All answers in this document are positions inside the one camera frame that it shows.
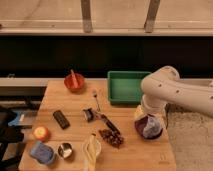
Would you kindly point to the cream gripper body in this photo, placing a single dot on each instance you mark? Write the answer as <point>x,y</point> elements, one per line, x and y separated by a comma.
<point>146,122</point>

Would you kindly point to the black eraser block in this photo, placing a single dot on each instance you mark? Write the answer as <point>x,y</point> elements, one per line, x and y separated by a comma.
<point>61,119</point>

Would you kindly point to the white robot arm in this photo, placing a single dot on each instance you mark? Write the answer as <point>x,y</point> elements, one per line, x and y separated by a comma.
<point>165,86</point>

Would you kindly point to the dark purple bowl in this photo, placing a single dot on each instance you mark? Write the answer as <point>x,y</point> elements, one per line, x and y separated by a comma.
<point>150,135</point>

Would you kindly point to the green plastic bin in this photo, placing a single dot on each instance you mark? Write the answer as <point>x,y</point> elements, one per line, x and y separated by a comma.
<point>124,87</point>

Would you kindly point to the metal fork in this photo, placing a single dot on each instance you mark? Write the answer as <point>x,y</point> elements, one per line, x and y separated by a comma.
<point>96,99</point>

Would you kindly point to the small black metal can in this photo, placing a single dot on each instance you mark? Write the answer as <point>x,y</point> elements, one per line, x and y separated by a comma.
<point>89,115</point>

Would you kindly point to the yellow banana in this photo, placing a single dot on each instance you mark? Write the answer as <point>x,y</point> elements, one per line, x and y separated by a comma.
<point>90,151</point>

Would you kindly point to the red spatula in bowl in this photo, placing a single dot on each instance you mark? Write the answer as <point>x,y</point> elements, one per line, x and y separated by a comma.
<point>75,82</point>

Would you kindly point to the red bowl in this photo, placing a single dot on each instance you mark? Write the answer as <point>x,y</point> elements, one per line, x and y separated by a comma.
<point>69,83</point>

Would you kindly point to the small steel cup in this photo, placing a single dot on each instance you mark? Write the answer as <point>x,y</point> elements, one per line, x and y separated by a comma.
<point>65,150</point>

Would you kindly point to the red apple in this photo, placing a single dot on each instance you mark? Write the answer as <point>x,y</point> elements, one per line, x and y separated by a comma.
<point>41,133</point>

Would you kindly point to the blue sponge cloth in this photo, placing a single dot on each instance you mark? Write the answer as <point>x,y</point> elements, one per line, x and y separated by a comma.
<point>44,154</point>

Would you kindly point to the black chair at left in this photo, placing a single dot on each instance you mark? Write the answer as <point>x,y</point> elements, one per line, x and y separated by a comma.
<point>8,134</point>

